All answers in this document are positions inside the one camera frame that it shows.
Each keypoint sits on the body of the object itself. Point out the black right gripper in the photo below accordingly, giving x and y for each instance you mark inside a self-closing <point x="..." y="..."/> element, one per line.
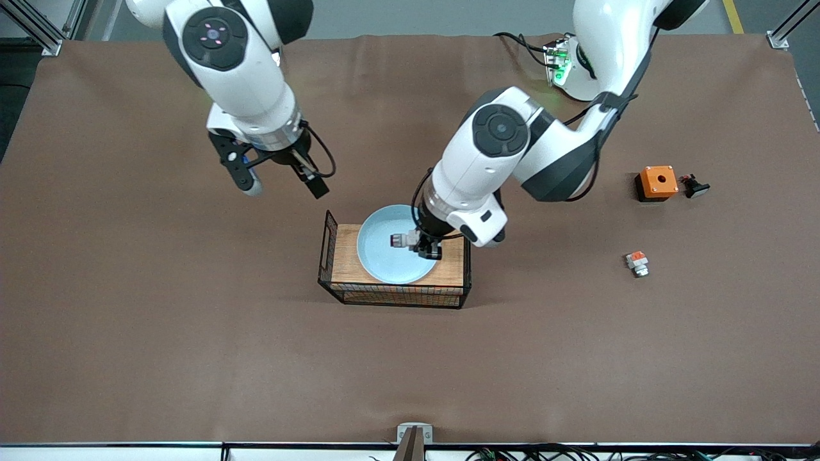
<point x="286" y="157"/>

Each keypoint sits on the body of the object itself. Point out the aluminium frame profile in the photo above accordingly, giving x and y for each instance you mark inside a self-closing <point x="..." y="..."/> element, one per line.
<point x="778" y="41"/>
<point x="48" y="45"/>

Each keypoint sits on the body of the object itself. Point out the white table edge rail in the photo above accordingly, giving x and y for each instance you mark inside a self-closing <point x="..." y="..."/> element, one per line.
<point x="128" y="453"/>

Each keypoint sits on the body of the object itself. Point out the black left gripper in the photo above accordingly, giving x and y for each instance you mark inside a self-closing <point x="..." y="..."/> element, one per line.
<point x="431" y="231"/>

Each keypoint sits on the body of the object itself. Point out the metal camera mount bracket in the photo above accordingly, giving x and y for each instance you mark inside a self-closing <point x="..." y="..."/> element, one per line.
<point x="413" y="445"/>

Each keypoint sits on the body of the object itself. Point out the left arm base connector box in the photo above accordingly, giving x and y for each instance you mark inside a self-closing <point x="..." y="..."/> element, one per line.
<point x="556" y="64"/>

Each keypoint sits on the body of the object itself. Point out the yellow floor tape strip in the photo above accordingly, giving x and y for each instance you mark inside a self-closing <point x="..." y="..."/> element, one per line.
<point x="733" y="16"/>

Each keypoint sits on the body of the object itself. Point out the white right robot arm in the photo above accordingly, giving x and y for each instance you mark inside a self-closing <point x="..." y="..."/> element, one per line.
<point x="237" y="77"/>

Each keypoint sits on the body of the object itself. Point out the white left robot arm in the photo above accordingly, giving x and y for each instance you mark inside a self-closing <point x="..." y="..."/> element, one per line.
<point x="487" y="160"/>

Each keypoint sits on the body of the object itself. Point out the black push button head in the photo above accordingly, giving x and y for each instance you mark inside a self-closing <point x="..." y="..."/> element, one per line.
<point x="695" y="188"/>

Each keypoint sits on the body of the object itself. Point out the light blue round plate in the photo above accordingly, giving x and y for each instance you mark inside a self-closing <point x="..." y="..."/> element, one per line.
<point x="378" y="256"/>

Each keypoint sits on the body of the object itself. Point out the orange white contact block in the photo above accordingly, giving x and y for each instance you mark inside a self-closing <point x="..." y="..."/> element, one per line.
<point x="637" y="262"/>

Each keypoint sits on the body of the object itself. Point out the orange button enclosure box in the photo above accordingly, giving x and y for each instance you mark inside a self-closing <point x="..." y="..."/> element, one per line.
<point x="658" y="181"/>

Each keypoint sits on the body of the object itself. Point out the push button switch green block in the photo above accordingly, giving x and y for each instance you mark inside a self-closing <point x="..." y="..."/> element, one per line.
<point x="400" y="241"/>

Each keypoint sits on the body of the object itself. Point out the brown table mat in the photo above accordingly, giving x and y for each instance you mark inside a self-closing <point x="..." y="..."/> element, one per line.
<point x="192" y="352"/>

